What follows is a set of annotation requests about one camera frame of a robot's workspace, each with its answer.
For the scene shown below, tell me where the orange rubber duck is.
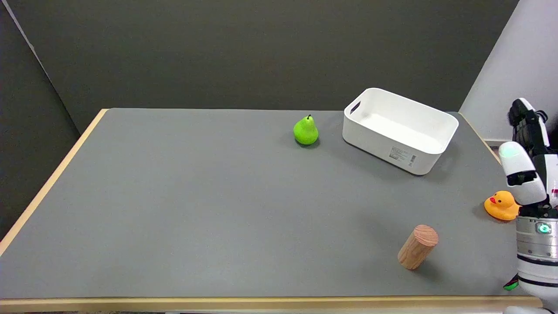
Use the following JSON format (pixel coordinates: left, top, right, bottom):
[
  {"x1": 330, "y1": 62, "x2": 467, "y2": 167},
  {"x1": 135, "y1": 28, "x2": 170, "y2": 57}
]
[{"x1": 484, "y1": 191, "x2": 521, "y2": 221}]

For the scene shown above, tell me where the wooden cylinder block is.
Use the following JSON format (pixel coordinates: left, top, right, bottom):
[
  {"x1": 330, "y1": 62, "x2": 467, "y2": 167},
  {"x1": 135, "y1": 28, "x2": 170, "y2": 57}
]
[{"x1": 398, "y1": 225, "x2": 439, "y2": 270}]

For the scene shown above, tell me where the white plastic storage bin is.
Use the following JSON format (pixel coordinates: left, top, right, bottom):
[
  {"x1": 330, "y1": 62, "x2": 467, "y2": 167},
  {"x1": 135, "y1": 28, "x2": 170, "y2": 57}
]
[{"x1": 342, "y1": 88, "x2": 459, "y2": 176}]

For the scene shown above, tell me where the green toy pear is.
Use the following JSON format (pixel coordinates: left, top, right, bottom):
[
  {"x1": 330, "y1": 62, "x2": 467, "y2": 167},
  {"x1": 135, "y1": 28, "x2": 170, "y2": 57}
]
[{"x1": 293, "y1": 115, "x2": 319, "y2": 145}]

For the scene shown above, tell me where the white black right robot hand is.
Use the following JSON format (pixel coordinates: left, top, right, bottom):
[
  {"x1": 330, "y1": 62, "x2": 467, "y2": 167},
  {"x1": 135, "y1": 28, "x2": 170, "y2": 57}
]
[{"x1": 498, "y1": 98, "x2": 558, "y2": 217}]

